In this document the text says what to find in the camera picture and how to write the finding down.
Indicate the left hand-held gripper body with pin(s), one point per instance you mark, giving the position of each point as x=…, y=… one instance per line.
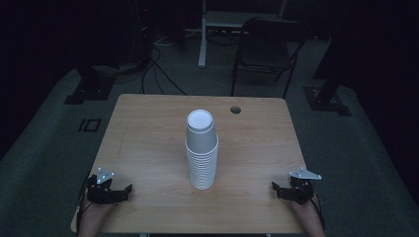
x=100, y=192

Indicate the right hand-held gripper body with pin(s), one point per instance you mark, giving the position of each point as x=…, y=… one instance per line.
x=301, y=189

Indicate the stack of white paper cups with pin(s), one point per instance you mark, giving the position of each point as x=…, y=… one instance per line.
x=201, y=171

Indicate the person's left hand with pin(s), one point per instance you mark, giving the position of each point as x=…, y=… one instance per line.
x=95, y=212

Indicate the person's right hand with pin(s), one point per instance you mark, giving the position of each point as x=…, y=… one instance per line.
x=304, y=212

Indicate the black stand with flat base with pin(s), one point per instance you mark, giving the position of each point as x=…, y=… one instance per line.
x=89, y=89
x=326, y=98

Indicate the black folding chair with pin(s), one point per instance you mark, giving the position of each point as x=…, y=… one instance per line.
x=267, y=49

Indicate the white desk frame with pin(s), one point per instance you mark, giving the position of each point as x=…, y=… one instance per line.
x=203, y=39

